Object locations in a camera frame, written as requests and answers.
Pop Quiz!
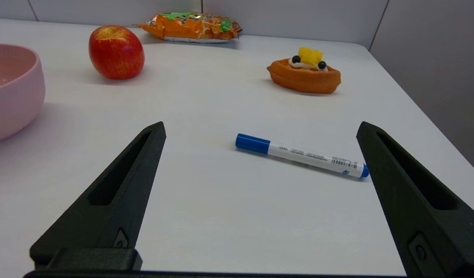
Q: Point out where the orange waffle toy with fruit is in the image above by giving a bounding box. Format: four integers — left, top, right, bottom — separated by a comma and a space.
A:
267, 47, 342, 94

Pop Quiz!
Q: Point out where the blue white marker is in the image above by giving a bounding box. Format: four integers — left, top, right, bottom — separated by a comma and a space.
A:
235, 133, 370, 179

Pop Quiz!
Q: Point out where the red apple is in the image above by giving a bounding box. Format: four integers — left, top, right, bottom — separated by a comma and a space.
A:
89, 25, 145, 80

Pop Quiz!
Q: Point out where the orange green snack bag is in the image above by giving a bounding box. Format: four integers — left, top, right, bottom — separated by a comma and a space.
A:
138, 12, 243, 43

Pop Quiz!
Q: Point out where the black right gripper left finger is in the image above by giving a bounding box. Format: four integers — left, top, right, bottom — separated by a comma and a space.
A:
30, 121, 167, 271

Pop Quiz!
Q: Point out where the pink bowl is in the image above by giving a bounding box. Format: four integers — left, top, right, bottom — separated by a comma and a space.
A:
0, 44, 46, 144

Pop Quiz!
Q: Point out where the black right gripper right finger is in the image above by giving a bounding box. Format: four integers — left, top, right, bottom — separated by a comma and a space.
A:
356, 121, 474, 278

